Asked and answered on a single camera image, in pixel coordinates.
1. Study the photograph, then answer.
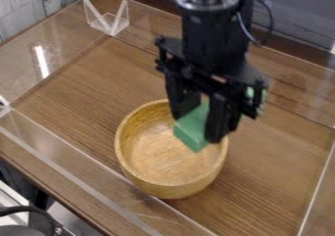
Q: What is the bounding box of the green rectangular block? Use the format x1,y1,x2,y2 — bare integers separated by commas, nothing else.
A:
172,101,209,153

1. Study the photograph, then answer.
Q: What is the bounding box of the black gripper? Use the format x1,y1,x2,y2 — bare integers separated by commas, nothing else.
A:
153,33,271,145

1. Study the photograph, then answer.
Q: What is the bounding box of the black metal bracket with screw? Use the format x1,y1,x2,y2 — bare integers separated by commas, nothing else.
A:
29,204,64,236

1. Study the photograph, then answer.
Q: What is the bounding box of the clear acrylic corner bracket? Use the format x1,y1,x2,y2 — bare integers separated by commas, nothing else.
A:
82,0,129,36

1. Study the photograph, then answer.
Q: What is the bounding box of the clear acrylic tray wall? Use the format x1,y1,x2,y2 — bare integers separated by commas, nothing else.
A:
0,4,335,236

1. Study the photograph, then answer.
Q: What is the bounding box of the black cable lower left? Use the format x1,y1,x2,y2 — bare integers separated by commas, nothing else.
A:
0,205,56,236

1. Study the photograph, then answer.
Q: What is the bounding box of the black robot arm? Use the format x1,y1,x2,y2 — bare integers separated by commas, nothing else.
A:
156,0,269,143

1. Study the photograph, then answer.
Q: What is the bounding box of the brown wooden bowl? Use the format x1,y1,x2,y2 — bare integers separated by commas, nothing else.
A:
113,99,229,199

